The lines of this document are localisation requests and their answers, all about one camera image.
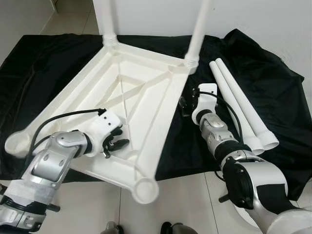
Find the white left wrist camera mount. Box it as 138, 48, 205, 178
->
83, 110, 122, 157

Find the grey robot foot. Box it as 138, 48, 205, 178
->
161, 222, 198, 234
100, 222, 125, 234

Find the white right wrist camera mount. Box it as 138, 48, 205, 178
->
192, 84, 218, 125

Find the grey right robot foot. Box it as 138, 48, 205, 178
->
161, 222, 198, 234

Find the grey left robot foot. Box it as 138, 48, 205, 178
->
100, 222, 125, 234

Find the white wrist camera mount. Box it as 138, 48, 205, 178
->
192, 84, 218, 125
83, 110, 122, 157

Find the white plastic table top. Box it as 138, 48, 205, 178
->
4, 38, 199, 205

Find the white plastic table leg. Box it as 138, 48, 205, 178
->
97, 0, 119, 48
183, 0, 211, 69
209, 59, 265, 156
215, 58, 280, 151

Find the black table cloth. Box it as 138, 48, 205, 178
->
0, 28, 305, 200

